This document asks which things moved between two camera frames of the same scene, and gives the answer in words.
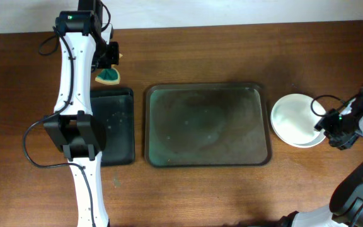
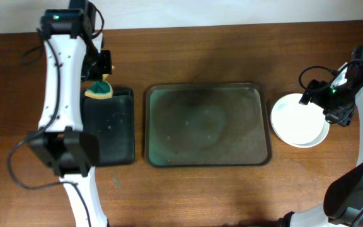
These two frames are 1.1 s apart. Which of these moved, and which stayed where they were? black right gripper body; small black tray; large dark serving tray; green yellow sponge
Moved: black right gripper body; green yellow sponge
Stayed: large dark serving tray; small black tray
